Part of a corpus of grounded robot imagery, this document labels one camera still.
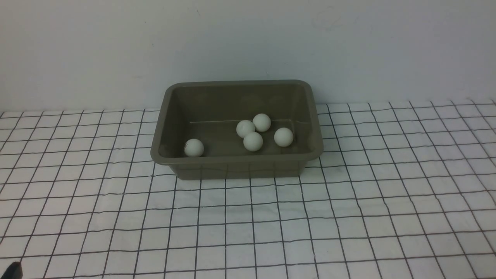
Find white ping-pong ball front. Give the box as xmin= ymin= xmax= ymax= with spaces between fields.
xmin=243 ymin=132 xmax=263 ymax=152

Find white ping-pong ball marked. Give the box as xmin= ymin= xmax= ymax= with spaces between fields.
xmin=184 ymin=138 xmax=204 ymax=157

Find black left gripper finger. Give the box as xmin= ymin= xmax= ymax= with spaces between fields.
xmin=7 ymin=262 xmax=23 ymax=279

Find white checkered tablecloth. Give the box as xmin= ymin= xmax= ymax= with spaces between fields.
xmin=0 ymin=100 xmax=496 ymax=279

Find white ping-pong ball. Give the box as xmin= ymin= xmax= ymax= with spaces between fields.
xmin=253 ymin=113 xmax=272 ymax=133
xmin=274 ymin=127 xmax=294 ymax=148
xmin=243 ymin=132 xmax=263 ymax=152
xmin=236 ymin=120 xmax=256 ymax=138

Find olive green plastic bin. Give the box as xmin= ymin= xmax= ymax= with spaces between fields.
xmin=150 ymin=80 xmax=324 ymax=180

